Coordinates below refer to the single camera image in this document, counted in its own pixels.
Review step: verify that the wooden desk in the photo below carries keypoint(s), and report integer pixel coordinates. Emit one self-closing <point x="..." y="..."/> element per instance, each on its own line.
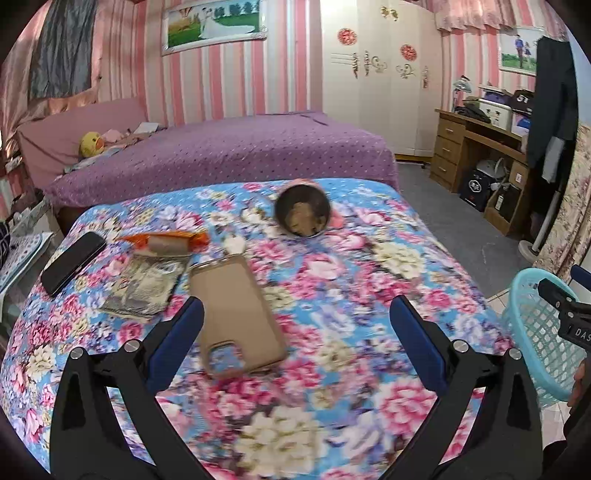
<point x="464" y="146"/>

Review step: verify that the black smartphone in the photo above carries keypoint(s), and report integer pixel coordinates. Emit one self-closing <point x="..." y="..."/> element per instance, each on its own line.
<point x="71" y="262"/>

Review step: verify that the white wardrobe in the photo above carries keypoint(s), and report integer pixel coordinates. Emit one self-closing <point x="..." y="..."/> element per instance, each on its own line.
<point x="382" y="71"/>

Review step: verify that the person's right hand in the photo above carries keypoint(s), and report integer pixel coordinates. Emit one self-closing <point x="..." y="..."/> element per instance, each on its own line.
<point x="578" y="385"/>

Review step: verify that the pink headboard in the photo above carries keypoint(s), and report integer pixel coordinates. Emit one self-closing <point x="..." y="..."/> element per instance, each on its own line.
<point x="49" y="145"/>

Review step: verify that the yellow duck plush toy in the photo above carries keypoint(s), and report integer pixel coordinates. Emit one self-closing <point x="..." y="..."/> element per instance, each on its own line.
<point x="91" y="144"/>

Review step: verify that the white storage box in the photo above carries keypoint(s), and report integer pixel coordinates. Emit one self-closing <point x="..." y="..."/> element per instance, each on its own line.
<point x="499" y="114"/>

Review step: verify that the floral beige curtain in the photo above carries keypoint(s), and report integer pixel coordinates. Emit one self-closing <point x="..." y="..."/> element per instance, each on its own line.
<point x="569" y="238"/>

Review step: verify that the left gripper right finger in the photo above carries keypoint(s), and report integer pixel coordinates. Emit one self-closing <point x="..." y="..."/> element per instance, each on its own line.
<point x="485" y="421"/>

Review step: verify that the small framed photo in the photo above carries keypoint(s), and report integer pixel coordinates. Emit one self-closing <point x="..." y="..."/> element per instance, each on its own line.
<point x="518" y="50"/>

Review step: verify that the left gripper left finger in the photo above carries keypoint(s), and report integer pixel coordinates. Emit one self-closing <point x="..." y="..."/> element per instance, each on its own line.
<point x="107" y="422"/>

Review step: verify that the orange snack wrapper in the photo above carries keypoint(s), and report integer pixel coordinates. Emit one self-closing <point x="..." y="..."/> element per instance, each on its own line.
<point x="197" y="240"/>

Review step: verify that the light blue plastic trash basket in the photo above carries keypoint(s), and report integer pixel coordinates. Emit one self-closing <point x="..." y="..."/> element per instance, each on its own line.
<point x="534" y="324"/>

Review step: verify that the framed wedding picture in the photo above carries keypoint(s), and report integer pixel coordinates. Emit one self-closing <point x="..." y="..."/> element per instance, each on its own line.
<point x="196" y="24"/>

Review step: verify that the white standing fan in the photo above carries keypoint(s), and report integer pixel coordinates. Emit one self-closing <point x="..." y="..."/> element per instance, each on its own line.
<point x="531" y="250"/>

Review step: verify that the black box under desk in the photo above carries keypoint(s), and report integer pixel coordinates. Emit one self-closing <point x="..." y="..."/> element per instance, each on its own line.
<point x="476" y="190"/>

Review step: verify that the purple dotted bed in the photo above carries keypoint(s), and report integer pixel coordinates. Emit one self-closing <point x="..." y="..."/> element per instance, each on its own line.
<point x="302" y="145"/>

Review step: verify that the dark hanging jacket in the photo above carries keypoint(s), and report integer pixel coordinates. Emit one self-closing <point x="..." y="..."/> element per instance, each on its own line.
<point x="555" y="110"/>

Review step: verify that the brown phone case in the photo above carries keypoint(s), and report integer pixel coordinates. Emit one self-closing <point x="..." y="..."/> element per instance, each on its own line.
<point x="240" y="333"/>

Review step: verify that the grey window curtain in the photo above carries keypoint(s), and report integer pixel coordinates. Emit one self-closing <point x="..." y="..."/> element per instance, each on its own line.
<point x="61" y="63"/>

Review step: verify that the grey foil wrapper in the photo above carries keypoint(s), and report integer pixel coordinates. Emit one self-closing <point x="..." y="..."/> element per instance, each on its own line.
<point x="145" y="286"/>

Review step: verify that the pink mug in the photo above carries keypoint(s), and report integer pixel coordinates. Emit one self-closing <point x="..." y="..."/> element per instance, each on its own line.
<point x="303" y="209"/>

